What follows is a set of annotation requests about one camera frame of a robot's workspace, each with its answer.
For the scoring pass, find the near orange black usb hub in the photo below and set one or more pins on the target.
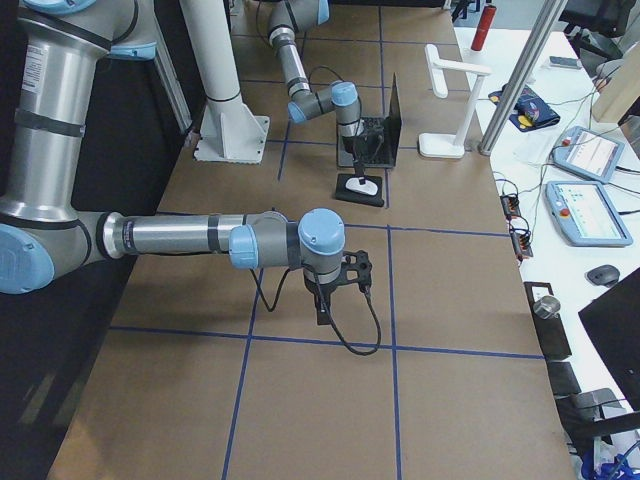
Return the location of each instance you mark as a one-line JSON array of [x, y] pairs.
[[521, 242]]

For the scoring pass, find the black desk mouse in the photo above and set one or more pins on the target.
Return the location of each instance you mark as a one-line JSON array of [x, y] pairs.
[[604, 275]]

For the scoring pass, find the black box under cylinder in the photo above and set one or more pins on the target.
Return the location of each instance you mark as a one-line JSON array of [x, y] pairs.
[[550, 331]]

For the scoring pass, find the white computer mouse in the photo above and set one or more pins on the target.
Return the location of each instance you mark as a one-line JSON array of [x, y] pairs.
[[362, 186]]

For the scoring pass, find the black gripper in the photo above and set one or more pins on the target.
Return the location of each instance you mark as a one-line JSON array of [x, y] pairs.
[[317, 289], [351, 143]]

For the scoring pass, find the grey teach pendant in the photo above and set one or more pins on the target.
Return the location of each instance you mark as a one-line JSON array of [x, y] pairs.
[[585, 215], [587, 154]]

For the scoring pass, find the orange black usb hub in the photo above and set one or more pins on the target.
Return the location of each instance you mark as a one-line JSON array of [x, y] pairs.
[[521, 242], [510, 205]]

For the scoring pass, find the far orange black usb hub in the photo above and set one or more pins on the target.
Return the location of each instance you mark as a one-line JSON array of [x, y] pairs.
[[510, 205]]

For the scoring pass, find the red cylindrical bottle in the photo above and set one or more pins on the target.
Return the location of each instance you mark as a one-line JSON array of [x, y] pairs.
[[483, 27]]

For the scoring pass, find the black monitor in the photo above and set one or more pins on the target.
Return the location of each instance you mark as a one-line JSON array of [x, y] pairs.
[[612, 324]]

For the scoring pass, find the aluminium frame post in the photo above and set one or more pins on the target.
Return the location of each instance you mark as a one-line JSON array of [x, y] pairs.
[[542, 28]]

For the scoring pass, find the grey laptop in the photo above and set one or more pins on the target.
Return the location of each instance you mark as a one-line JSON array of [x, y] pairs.
[[392, 124]]

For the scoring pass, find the silver metal cylinder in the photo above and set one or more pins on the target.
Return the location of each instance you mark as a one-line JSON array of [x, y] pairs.
[[546, 307]]

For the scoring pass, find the smartphone on desk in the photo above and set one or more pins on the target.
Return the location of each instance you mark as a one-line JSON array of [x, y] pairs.
[[565, 62]]

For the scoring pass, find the near grey teach pendant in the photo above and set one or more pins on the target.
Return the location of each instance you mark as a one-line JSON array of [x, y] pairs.
[[585, 215]]

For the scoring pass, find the black mouse pad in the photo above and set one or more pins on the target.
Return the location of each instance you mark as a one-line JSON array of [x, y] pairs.
[[341, 193]]

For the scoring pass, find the dark blue patterned pouch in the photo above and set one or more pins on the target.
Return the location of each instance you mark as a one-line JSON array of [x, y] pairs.
[[531, 112]]

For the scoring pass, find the far grey teach pendant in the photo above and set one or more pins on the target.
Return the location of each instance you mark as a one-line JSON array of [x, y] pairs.
[[587, 154]]

